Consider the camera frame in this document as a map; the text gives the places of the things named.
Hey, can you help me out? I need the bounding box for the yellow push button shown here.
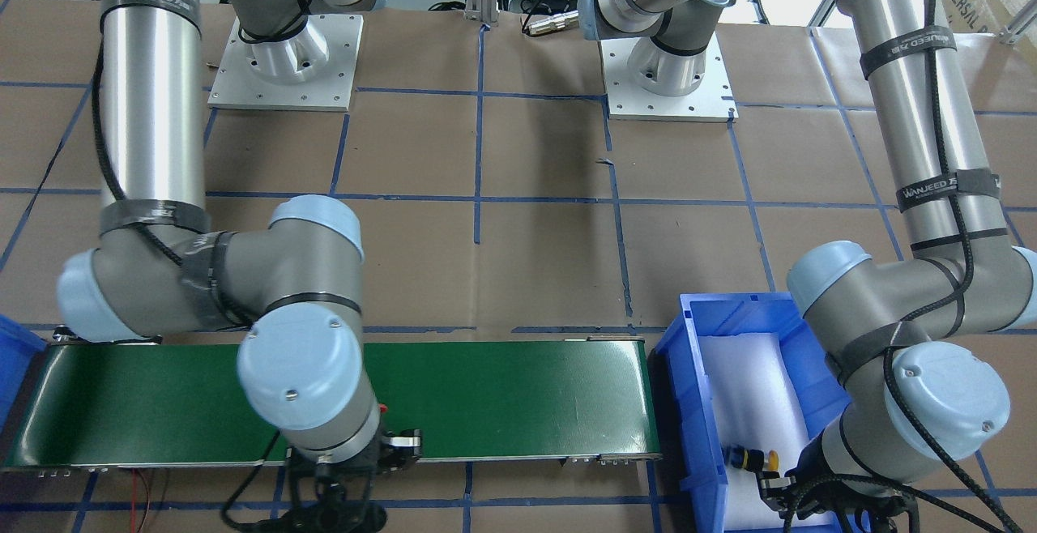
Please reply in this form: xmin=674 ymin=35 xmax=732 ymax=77
xmin=723 ymin=446 xmax=780 ymax=474

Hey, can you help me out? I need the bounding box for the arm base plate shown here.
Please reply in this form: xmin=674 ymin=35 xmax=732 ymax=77
xmin=208 ymin=15 xmax=364 ymax=113
xmin=599 ymin=35 xmax=738 ymax=122

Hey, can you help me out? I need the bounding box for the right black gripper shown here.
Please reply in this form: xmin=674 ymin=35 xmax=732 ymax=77
xmin=277 ymin=429 xmax=425 ymax=532

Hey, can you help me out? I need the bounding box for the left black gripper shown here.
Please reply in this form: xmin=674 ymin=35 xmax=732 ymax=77
xmin=757 ymin=444 xmax=921 ymax=532

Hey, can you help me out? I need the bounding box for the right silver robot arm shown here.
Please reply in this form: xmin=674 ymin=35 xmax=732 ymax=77
xmin=57 ymin=0 xmax=421 ymax=532

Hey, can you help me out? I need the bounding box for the white foam pad bin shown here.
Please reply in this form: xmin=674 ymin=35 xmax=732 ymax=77
xmin=698 ymin=331 xmax=832 ymax=532

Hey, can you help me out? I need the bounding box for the green conveyor belt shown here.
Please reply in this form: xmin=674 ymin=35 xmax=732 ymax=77
xmin=5 ymin=340 xmax=660 ymax=469

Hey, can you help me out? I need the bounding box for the blue bin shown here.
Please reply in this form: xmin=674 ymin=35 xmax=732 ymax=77
xmin=1 ymin=315 xmax=47 ymax=429
xmin=655 ymin=292 xmax=851 ymax=532

